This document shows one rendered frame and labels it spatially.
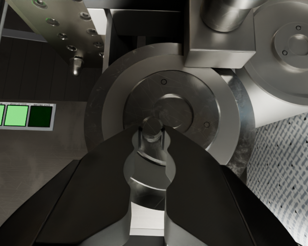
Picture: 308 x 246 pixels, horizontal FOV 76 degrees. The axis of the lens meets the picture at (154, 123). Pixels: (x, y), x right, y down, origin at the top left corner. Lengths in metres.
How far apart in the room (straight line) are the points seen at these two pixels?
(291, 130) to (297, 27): 0.15
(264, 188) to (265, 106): 0.20
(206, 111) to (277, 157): 0.22
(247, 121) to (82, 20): 0.35
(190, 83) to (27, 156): 0.49
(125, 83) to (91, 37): 0.32
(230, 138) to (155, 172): 0.07
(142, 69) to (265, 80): 0.11
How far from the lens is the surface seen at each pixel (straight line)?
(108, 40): 0.21
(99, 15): 0.22
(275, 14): 0.25
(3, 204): 0.61
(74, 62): 0.57
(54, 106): 0.56
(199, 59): 0.17
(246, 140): 0.18
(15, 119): 0.60
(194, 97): 0.16
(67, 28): 0.47
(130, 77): 0.17
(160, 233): 0.52
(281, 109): 0.22
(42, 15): 0.46
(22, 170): 0.59
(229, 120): 0.17
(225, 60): 0.17
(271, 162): 0.37
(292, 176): 0.33
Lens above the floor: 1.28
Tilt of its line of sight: 11 degrees down
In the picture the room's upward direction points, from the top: 178 degrees counter-clockwise
